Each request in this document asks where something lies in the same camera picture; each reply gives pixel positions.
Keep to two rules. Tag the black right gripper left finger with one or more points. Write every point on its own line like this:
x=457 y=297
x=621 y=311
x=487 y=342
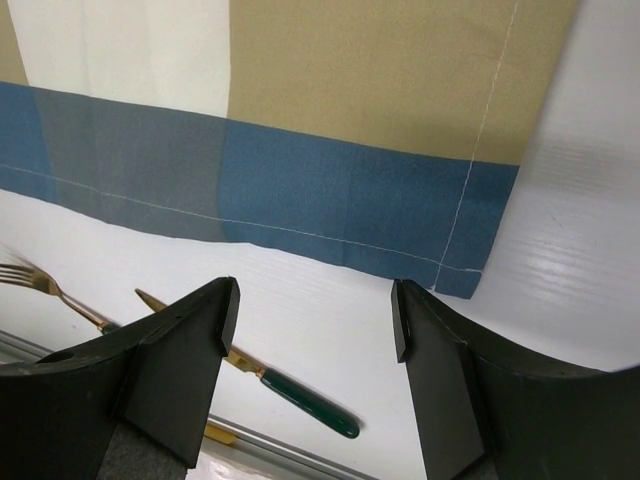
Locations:
x=132 y=404

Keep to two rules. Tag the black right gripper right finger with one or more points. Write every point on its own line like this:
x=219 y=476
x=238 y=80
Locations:
x=487 y=407

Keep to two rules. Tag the gold knife green handle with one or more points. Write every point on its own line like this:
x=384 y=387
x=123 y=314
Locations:
x=304 y=398

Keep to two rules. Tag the gold fork green handle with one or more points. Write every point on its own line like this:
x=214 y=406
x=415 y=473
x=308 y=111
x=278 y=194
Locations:
x=32 y=277

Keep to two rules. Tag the blue beige checked placemat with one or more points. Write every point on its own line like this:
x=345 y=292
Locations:
x=381 y=136

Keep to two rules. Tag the aluminium table edge rail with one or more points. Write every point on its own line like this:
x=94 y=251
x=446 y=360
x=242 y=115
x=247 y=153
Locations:
x=270 y=457

